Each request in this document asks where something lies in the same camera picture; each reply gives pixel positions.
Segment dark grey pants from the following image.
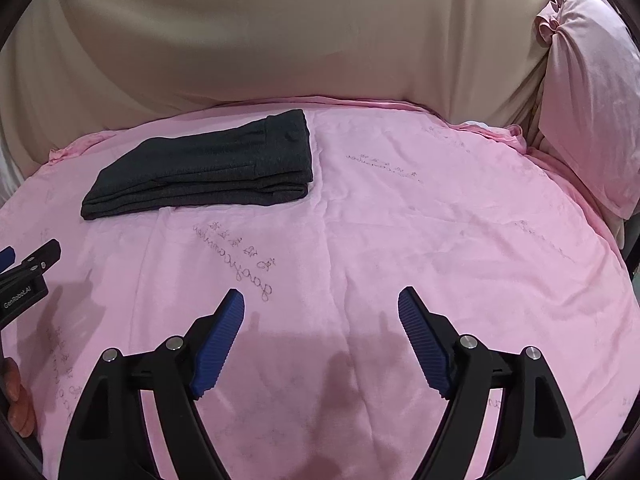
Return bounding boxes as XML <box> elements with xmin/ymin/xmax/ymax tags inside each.
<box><xmin>80</xmin><ymin>109</ymin><xmax>315</xmax><ymax>221</ymax></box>

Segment person's left hand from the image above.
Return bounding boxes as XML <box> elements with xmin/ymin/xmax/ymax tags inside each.
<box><xmin>0</xmin><ymin>357</ymin><xmax>37</xmax><ymax>436</ymax></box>

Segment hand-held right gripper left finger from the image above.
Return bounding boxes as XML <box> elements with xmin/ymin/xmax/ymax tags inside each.
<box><xmin>59</xmin><ymin>288</ymin><xmax>246</xmax><ymax>480</ymax></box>

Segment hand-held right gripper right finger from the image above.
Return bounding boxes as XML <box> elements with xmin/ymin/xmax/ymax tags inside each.
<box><xmin>397</xmin><ymin>286</ymin><xmax>587</xmax><ymax>480</ymax></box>

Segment beige padded headboard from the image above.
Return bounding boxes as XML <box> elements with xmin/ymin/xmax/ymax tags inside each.
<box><xmin>0</xmin><ymin>0</ymin><xmax>576</xmax><ymax>206</ymax></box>

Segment pink pillow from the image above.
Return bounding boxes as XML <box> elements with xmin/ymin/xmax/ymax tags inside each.
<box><xmin>534</xmin><ymin>0</ymin><xmax>640</xmax><ymax>221</ymax></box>

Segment pink printed bed sheet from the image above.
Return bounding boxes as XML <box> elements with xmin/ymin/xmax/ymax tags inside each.
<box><xmin>0</xmin><ymin>94</ymin><xmax>640</xmax><ymax>480</ymax></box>

